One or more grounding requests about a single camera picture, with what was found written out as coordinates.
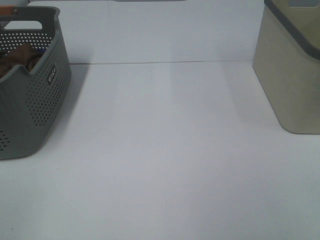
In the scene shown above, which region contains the brown towel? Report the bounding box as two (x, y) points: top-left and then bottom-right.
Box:
(0, 43), (44, 78)

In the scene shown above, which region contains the grey perforated laundry basket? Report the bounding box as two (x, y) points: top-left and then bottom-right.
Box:
(0, 5), (72, 160)

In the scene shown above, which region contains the blue cloth in basket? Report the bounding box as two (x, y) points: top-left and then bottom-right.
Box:
(35, 49), (46, 54)

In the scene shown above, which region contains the beige basket with grey rim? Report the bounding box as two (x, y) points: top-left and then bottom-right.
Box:
(252, 0), (320, 135)

